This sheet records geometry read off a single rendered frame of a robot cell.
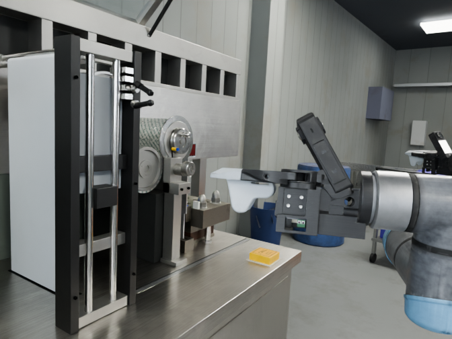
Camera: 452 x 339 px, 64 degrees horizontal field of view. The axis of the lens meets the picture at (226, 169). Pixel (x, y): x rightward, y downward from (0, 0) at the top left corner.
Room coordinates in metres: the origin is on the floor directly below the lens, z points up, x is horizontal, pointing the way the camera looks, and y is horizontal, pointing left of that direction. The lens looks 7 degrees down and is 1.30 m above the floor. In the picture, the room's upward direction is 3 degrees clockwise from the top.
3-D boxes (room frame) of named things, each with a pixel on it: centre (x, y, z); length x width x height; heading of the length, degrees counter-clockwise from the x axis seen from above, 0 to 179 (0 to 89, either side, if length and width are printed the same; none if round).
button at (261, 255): (1.07, -0.13, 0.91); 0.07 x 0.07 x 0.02; 57
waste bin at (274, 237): (3.81, -0.49, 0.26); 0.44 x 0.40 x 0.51; 55
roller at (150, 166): (1.03, 0.32, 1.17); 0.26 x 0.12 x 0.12; 57
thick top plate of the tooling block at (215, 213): (1.30, 0.19, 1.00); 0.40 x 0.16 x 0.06; 57
